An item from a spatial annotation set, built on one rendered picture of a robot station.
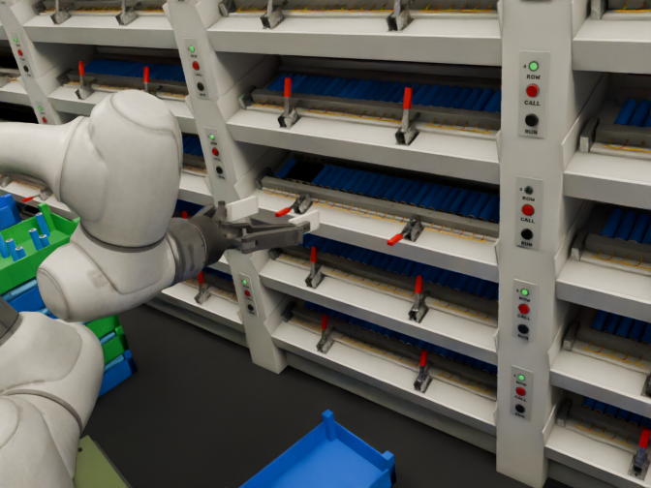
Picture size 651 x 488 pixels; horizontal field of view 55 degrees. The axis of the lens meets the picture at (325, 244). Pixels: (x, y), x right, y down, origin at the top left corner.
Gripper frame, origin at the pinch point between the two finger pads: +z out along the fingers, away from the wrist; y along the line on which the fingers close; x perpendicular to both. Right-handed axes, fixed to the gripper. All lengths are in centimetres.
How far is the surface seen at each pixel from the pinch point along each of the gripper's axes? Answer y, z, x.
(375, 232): 4.9, 21.2, -8.3
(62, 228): -80, 5, -21
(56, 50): -100, 22, 21
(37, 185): -137, 29, -24
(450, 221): 18.9, 24.4, -4.0
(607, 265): 46, 25, -6
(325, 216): -7.9, 22.2, -7.8
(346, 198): -4.4, 24.4, -4.0
